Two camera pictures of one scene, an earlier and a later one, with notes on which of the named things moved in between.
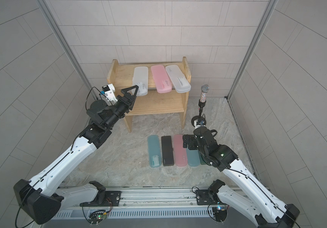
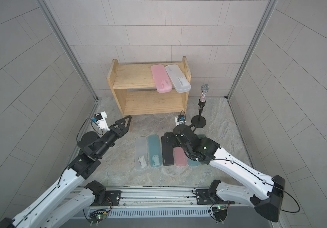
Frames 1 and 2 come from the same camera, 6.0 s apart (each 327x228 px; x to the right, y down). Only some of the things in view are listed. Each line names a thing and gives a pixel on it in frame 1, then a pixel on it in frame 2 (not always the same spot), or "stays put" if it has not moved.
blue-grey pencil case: [193, 157] stays put
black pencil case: [167, 151] stays put
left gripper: [129, 99] -> [119, 131]
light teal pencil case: [154, 152] stays put
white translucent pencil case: [140, 77] -> [141, 153]
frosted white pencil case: [180, 84] stays put
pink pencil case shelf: [180, 153] stays put
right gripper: [186, 138] -> [173, 136]
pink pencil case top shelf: [161, 79] stays put
